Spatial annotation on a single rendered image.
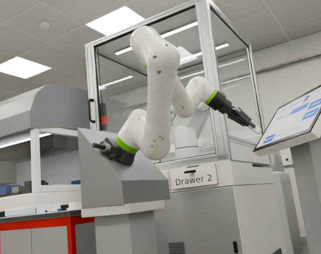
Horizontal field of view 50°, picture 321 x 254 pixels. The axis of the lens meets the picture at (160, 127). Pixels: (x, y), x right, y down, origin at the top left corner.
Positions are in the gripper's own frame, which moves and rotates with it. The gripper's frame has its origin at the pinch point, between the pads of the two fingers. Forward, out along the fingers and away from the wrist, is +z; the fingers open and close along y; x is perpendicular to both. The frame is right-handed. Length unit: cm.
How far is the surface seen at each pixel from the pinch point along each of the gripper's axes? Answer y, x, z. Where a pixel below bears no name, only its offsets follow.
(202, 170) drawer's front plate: 35.8, 24.1, -3.2
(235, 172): 30.3, 15.1, 12.5
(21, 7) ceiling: 177, -43, -218
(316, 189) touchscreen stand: -19.8, 16.1, 32.4
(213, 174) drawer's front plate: 31.1, 23.1, 2.5
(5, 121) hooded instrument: 118, 61, -135
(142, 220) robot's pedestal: 3, 68, -21
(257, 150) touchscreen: 8.4, 5.6, 10.0
